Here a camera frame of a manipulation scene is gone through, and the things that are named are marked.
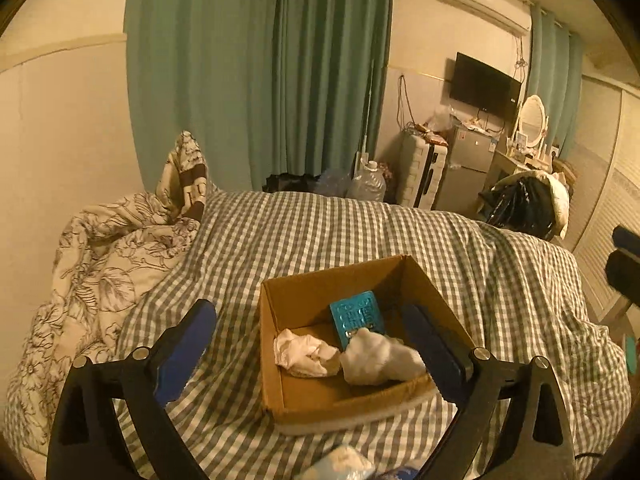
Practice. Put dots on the white air conditioner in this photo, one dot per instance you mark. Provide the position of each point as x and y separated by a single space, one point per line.
485 2

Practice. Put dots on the patterned brown-striped pillow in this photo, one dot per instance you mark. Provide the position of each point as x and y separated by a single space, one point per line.
186 175

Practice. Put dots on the clear plastic bag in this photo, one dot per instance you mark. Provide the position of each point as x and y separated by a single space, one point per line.
331 182

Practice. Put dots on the blue printed packet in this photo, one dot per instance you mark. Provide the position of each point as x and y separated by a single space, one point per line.
357 321

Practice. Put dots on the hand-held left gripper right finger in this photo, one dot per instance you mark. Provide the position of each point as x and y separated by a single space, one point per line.
434 355

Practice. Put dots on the white tissue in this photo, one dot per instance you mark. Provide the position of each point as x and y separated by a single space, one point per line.
305 355

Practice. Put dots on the silver mini fridge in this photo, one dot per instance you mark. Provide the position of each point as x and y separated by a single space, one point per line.
470 165

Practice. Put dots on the black wall television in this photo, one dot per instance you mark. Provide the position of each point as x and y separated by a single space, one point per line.
484 85

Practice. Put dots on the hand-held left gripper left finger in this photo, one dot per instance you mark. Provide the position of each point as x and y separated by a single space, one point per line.
176 360

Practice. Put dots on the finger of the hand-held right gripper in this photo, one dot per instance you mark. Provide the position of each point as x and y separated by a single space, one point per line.
625 270

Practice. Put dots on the light blue tissue pack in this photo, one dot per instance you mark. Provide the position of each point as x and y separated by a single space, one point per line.
342 465

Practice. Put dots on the oval white vanity mirror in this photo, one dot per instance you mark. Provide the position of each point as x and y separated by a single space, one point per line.
532 117

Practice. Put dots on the white cloth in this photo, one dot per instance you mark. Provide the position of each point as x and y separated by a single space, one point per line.
382 360

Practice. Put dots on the white ribbed suitcase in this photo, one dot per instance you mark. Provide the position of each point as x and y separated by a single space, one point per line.
419 170

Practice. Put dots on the white dressing table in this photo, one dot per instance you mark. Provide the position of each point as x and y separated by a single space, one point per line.
520 160

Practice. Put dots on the black jacket on chair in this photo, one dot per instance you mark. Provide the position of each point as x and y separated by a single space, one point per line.
522 205

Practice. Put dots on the large clear water bottle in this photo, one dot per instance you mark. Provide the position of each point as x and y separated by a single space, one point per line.
367 182

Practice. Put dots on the grey checkered bed sheet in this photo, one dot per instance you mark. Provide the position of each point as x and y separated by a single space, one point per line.
380 240

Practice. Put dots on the narrow teal curtain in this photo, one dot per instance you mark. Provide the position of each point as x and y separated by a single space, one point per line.
555 90

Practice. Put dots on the floral white quilt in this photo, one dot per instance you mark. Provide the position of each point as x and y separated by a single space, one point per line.
100 270

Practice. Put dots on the white wardrobe door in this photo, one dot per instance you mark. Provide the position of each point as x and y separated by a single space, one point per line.
607 195

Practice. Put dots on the brown cardboard box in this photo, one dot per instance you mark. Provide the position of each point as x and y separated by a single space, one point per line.
345 340

